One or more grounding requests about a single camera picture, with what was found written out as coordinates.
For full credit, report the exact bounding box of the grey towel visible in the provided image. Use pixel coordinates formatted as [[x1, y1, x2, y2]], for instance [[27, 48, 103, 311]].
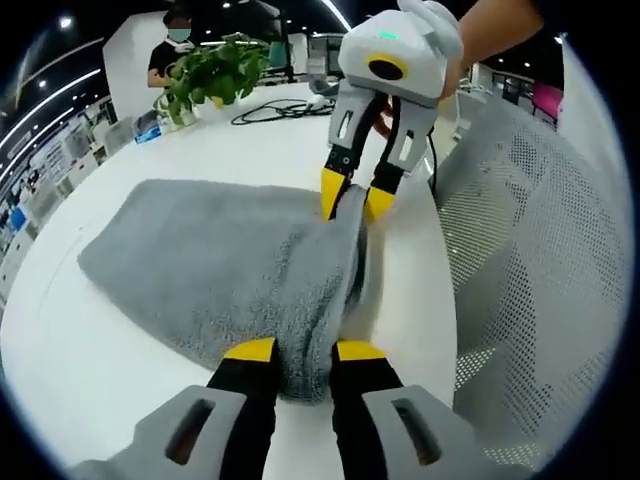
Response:
[[77, 178, 389, 405]]

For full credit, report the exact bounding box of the blue packet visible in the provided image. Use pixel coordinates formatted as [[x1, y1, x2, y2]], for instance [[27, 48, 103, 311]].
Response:
[[133, 124, 165, 147]]

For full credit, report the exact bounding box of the black coiled cable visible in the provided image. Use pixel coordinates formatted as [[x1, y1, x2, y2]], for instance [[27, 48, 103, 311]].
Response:
[[230, 98, 336, 127]]

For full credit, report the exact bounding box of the person's right hand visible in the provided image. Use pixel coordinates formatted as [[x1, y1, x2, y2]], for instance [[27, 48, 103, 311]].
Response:
[[372, 59, 463, 140]]

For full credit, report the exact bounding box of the green potted plant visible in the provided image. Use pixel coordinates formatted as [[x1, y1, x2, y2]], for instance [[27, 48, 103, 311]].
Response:
[[152, 34, 272, 127]]

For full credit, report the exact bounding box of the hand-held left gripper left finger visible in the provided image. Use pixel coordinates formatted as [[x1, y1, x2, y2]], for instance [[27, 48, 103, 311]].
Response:
[[74, 337, 280, 480]]

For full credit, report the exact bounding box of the grey mesh chair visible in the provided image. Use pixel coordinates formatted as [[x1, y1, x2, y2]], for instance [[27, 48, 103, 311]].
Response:
[[430, 94, 629, 474]]

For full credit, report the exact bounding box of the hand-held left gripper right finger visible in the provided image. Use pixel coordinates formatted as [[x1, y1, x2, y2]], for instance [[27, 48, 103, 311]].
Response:
[[332, 340, 507, 480]]

